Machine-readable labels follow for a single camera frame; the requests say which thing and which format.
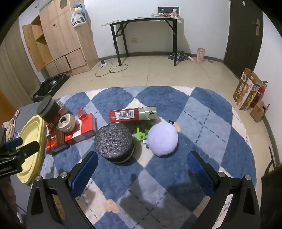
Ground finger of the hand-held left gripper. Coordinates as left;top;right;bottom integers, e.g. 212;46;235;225
9;141;40;160
0;137;23;152

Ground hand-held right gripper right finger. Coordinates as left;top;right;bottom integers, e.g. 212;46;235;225
187;151;261;229

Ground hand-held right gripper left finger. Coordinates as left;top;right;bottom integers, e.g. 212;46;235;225
26;151;99;229

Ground yellow plastic basin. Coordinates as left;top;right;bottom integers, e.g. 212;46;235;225
16;116;47;185

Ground dark red box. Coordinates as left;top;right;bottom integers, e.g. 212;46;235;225
46;130;66;156

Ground wide black foam disc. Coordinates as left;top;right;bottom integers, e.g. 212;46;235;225
94;123;135;164

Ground narrow black foam cylinder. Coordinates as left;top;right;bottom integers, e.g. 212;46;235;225
36;96;61;122

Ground round cream tin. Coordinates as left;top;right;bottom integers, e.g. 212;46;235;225
58;114;76;134

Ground lilac plush ball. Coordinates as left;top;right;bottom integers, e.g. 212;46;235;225
147;123;179;157

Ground clear jar red cap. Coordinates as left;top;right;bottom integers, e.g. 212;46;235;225
77;108;88;120

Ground green plastic clip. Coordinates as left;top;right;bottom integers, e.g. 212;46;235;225
135;127;148;142

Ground long red carton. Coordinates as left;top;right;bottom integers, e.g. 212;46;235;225
108;107;157;123

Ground beige clothing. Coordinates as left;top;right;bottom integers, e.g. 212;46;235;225
3;118;17;142

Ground black open case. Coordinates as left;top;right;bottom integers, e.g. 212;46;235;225
33;74;70;102

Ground pale curtain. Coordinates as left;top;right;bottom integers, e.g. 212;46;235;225
0;42;43;106

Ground black bag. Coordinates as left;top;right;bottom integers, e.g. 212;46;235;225
261;146;282;229

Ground small brown cardboard box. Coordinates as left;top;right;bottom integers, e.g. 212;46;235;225
250;101;269;123

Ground blue checkered blanket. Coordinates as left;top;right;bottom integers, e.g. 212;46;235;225
42;86;257;229

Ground printed cardboard box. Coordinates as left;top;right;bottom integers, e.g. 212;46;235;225
233;68;261;111

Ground red fire extinguisher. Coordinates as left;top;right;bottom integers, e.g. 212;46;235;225
250;81;268;108

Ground wooden wardrobe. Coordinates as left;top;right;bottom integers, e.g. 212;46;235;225
22;0;99;73

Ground pink plastic bag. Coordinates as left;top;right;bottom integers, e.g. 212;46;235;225
196;48;206;64

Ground plaid cloth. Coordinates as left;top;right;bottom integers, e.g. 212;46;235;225
168;51;190;61

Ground white plastic bag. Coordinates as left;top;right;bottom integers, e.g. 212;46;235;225
70;11;87;27

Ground dark brown door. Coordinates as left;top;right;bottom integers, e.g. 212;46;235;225
223;0;263;80

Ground black folding table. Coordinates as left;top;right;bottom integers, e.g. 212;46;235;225
101;16;184;66

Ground black chair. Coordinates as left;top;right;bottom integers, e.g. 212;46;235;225
157;7;180;17

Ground black floor cable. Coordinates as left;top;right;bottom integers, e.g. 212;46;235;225
95;58;128;77

